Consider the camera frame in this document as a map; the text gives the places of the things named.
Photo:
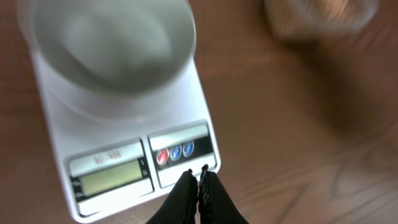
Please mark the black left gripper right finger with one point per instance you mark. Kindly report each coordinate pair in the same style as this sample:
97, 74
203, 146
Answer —
215, 205

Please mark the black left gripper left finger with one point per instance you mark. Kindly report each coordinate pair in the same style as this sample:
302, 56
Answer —
180, 206

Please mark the white digital kitchen scale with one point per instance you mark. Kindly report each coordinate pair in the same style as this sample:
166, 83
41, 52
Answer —
114, 155

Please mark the grey plastic bowl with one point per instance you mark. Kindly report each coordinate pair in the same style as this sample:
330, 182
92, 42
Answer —
113, 47

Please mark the clear container of soybeans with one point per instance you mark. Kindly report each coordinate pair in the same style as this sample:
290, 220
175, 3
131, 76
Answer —
306, 20

